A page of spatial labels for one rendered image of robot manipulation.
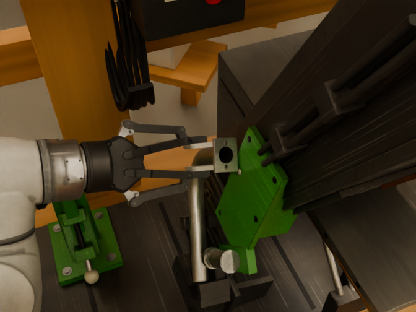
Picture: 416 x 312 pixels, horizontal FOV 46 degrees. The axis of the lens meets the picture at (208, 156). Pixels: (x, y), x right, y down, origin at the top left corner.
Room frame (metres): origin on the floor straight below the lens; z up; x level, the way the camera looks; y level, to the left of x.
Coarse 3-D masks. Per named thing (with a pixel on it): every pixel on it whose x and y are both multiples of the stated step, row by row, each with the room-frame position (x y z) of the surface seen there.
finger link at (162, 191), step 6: (162, 186) 0.47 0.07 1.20; (168, 186) 0.47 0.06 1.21; (174, 186) 0.46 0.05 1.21; (180, 186) 0.47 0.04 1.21; (186, 186) 0.47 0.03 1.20; (144, 192) 0.45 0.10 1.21; (150, 192) 0.45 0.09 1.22; (156, 192) 0.45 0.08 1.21; (162, 192) 0.45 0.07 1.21; (168, 192) 0.46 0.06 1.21; (174, 192) 0.46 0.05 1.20; (180, 192) 0.46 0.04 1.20; (132, 198) 0.44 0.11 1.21; (138, 198) 0.44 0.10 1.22; (144, 198) 0.44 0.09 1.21; (150, 198) 0.44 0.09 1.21; (132, 204) 0.43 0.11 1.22; (138, 204) 0.43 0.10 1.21
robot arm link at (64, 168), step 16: (48, 144) 0.45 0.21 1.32; (64, 144) 0.45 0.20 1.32; (48, 160) 0.42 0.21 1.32; (64, 160) 0.43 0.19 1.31; (80, 160) 0.43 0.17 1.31; (48, 176) 0.41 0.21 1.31; (64, 176) 0.41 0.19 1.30; (80, 176) 0.42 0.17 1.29; (48, 192) 0.40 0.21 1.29; (64, 192) 0.40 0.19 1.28; (80, 192) 0.41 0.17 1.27
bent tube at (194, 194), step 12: (216, 144) 0.53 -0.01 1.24; (228, 144) 0.53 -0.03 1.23; (204, 156) 0.55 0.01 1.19; (216, 156) 0.51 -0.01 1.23; (228, 156) 0.53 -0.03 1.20; (216, 168) 0.50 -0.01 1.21; (228, 168) 0.50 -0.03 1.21; (192, 180) 0.56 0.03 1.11; (192, 192) 0.55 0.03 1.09; (192, 204) 0.53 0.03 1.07; (192, 216) 0.51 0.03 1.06; (204, 216) 0.52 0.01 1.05; (192, 228) 0.50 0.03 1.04; (204, 228) 0.50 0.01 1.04; (192, 240) 0.48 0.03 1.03; (204, 240) 0.48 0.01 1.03; (192, 252) 0.46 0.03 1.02; (192, 264) 0.45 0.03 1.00; (204, 276) 0.43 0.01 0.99
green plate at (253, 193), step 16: (256, 128) 0.53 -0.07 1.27; (256, 144) 0.50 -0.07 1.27; (240, 160) 0.52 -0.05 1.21; (256, 160) 0.49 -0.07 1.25; (240, 176) 0.50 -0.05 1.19; (256, 176) 0.47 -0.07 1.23; (272, 176) 0.45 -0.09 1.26; (224, 192) 0.52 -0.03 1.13; (240, 192) 0.48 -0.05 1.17; (256, 192) 0.46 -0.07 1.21; (272, 192) 0.43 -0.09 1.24; (224, 208) 0.50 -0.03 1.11; (240, 208) 0.47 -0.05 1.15; (256, 208) 0.44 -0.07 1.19; (272, 208) 0.42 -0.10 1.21; (224, 224) 0.48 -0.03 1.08; (240, 224) 0.45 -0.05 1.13; (256, 224) 0.42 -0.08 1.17; (272, 224) 0.44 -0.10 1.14; (288, 224) 0.45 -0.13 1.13; (240, 240) 0.43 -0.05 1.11; (256, 240) 0.42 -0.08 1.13
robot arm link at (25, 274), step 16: (32, 240) 0.36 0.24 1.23; (0, 256) 0.32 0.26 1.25; (16, 256) 0.32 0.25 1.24; (32, 256) 0.33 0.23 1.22; (0, 272) 0.29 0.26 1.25; (16, 272) 0.30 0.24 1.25; (32, 272) 0.31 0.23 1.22; (0, 288) 0.27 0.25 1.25; (16, 288) 0.28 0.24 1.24; (32, 288) 0.29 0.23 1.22; (0, 304) 0.25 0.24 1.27; (16, 304) 0.26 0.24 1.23; (32, 304) 0.28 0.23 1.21
